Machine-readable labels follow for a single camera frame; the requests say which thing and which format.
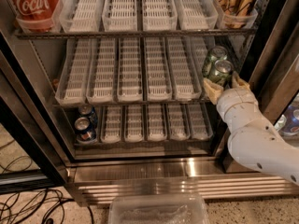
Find front blue soda can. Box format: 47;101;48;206
75;117;96;142

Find fridge glass door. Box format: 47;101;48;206
221;0;299;170
0;35;66;194

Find fridge glass door right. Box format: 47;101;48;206
221;0;299;170

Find top shelf wire rack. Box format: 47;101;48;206
14;28;256;40

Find red Coca-Cola can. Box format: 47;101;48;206
4;0;61;33

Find clear plastic bin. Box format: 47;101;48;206
108;193;210;224

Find middle shelf rightmost tray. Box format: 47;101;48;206
190;35;232;100

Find blue soda can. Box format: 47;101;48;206
75;117;96;142
78;105;98;128

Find stainless steel fridge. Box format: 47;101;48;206
0;0;298;206

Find white can behind glass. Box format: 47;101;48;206
275;115;287;131

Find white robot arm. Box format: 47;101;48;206
204;73;299;185

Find top shelf rightmost tray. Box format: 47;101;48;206
207;0;258;29

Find fridge glass door left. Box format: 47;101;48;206
0;35;66;194

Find gold patterned cans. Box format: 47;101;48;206
214;0;263;29

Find shelf tray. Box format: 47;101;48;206
207;0;258;29
190;35;232;100
14;0;64;34

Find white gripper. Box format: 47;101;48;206
204;71;260;129

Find middle shelf wire rack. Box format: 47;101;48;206
53;99;211;108

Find top shelf leftmost tray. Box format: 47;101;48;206
14;0;64;34

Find rear blue soda can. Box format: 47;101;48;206
78;105;98;128

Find green soda can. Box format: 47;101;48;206
202;46;228;77
208;60;234;86

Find shelf wire rack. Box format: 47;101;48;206
14;28;256;40
53;99;211;108

